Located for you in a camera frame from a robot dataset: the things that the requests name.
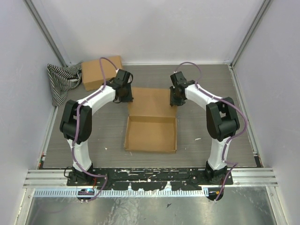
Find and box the brown cardboard box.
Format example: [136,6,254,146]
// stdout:
[82,59,116,91]

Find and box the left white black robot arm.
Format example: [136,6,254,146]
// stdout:
[60,69,134,186]

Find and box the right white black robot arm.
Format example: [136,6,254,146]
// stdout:
[170,72,240,185]

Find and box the striped black white cloth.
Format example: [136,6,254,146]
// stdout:
[46,61,83,107]

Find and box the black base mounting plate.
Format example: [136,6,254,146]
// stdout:
[64,167,233,191]

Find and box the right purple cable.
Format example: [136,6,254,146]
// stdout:
[174,61,248,203]

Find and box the left aluminium corner post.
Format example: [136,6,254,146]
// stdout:
[23,0,71,66]

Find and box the aluminium corner post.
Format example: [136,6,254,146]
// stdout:
[230,0,273,68]
[23,0,71,66]

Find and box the aluminium front rail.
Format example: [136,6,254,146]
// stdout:
[23,167,278,189]

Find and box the right aluminium corner post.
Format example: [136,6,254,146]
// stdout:
[230,0,273,68]

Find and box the white slotted cable duct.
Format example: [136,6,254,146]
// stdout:
[33,187,209,198]

